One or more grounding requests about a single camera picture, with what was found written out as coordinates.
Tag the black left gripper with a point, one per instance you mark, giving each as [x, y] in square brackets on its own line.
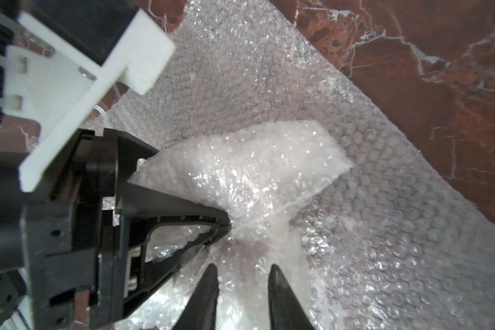
[66, 243]

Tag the clear bubble wrap sheet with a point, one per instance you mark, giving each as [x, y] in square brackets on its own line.
[261, 176]
[388, 245]

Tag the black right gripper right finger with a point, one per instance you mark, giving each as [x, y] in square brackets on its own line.
[285, 311]

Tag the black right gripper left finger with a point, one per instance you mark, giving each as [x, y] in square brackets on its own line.
[201, 310]

